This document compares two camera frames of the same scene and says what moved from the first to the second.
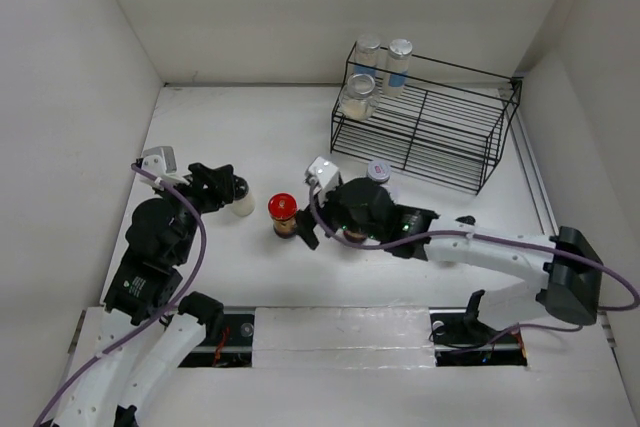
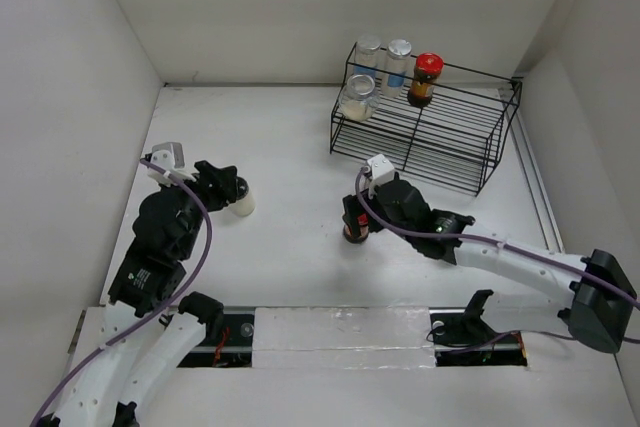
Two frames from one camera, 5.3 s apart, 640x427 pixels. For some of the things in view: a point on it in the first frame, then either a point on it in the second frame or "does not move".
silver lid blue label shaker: [397, 67] does not move
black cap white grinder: [244, 202] does not move
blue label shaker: [365, 58] does not move
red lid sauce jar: [282, 209] -> [428, 67]
